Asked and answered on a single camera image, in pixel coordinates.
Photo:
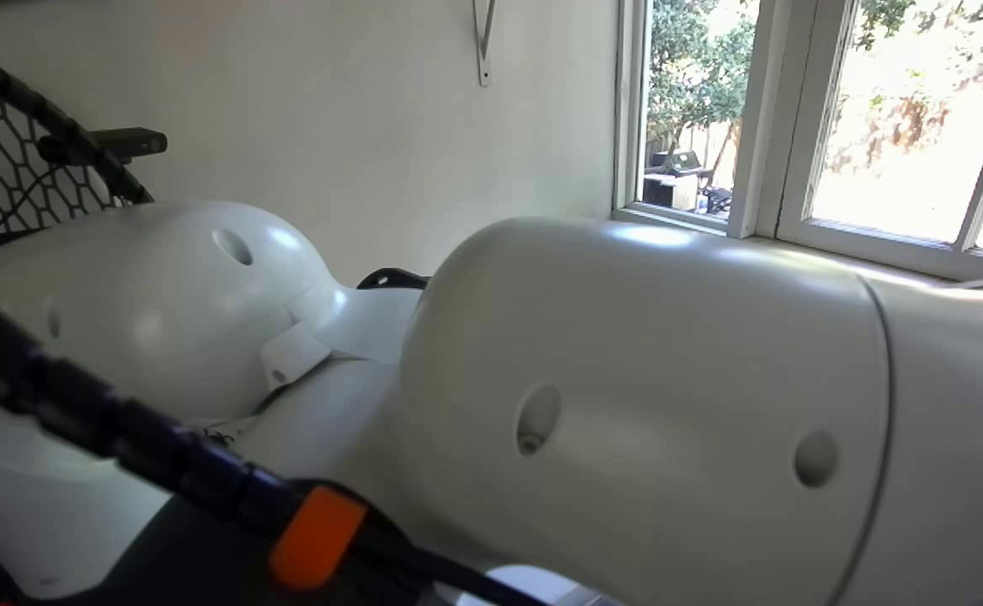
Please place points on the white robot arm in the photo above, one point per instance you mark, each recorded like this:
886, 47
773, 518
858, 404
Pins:
196, 413

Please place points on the white framed window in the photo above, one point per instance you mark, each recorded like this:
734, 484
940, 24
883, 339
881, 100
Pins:
840, 126

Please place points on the black hexagon mesh panel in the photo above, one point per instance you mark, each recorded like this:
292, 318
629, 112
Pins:
49, 167

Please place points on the metal wall bracket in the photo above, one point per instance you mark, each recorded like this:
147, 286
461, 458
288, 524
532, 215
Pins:
483, 36

